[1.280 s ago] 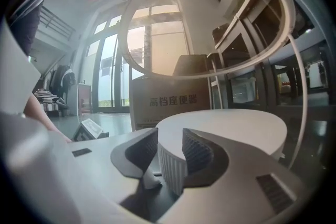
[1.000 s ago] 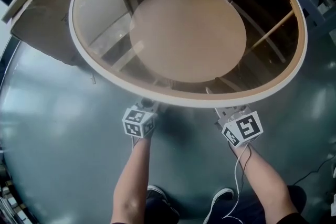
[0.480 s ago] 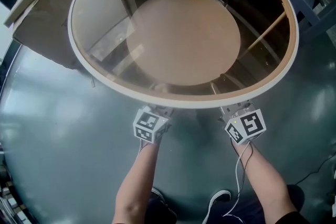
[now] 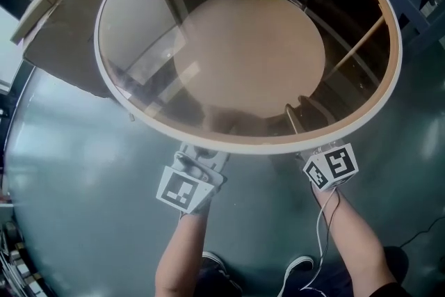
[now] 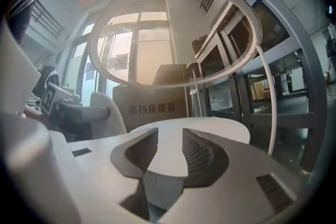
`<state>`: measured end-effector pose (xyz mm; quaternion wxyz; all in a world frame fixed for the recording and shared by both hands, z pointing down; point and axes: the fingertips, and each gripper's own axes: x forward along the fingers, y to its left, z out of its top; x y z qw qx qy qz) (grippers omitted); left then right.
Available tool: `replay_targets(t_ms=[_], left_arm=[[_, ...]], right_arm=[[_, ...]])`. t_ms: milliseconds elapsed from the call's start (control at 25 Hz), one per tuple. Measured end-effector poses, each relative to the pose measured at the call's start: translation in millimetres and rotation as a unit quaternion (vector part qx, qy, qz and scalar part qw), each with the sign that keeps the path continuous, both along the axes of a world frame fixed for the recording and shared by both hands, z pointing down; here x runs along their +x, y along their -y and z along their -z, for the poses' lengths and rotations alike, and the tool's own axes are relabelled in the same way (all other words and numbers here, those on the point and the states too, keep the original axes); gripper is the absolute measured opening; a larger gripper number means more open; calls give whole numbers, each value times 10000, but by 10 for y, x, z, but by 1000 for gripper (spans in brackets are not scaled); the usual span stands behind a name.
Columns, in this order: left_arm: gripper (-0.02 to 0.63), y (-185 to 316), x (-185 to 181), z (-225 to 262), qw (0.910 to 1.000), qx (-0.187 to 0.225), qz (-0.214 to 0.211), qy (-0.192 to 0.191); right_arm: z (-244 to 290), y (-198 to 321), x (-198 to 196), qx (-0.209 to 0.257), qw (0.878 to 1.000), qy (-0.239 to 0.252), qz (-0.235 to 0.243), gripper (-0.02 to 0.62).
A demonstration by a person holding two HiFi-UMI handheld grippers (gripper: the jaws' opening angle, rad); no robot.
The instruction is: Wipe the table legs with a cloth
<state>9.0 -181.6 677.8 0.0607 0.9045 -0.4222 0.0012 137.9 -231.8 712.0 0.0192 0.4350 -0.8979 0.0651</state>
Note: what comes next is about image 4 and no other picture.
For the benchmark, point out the large printed cardboard box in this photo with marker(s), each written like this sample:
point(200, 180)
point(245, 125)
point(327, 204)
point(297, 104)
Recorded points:
point(62, 45)

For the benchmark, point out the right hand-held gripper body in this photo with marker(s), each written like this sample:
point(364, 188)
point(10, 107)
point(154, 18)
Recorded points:
point(333, 167)

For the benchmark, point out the cluttered storage shelf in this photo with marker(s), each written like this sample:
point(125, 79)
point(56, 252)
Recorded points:
point(17, 261)

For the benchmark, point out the person's left shoe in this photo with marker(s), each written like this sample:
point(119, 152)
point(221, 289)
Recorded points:
point(215, 271)

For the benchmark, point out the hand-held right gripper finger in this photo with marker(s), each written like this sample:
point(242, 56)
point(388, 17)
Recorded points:
point(292, 119)
point(314, 114)

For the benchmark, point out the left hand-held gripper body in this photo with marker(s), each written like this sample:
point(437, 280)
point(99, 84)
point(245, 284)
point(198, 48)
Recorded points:
point(180, 189)

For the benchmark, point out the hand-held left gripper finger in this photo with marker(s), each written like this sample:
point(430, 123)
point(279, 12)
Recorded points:
point(217, 163)
point(189, 153)

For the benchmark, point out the person's shoe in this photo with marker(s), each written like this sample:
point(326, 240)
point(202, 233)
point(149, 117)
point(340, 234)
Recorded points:
point(215, 271)
point(295, 266)

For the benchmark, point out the round glass table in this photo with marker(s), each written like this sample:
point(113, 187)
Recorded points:
point(250, 52)

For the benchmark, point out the person's right forearm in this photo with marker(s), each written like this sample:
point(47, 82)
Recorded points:
point(354, 247)

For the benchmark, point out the person's dark trousers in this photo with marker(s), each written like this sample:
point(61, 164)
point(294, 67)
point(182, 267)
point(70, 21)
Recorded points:
point(396, 264)

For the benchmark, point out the person's left forearm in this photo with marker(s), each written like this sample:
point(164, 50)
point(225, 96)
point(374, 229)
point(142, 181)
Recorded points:
point(180, 254)

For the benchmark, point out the person's right shoe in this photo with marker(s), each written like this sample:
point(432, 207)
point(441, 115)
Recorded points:
point(295, 266)

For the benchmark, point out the flat cardboard box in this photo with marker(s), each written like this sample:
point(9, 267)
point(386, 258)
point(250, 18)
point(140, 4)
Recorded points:
point(38, 10)

